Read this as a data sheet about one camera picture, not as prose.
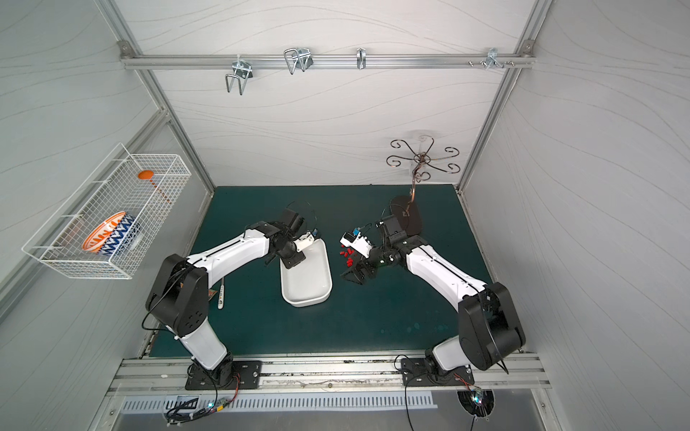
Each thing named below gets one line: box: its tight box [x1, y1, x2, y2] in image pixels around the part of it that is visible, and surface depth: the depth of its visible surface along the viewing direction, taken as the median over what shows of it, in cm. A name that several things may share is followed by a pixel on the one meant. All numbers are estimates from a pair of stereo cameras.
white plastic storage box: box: [280, 237, 334, 308], surface depth 92 cm
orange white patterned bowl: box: [81, 211, 127, 254], surface depth 65 cm
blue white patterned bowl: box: [97, 211, 141, 256], surface depth 60 cm
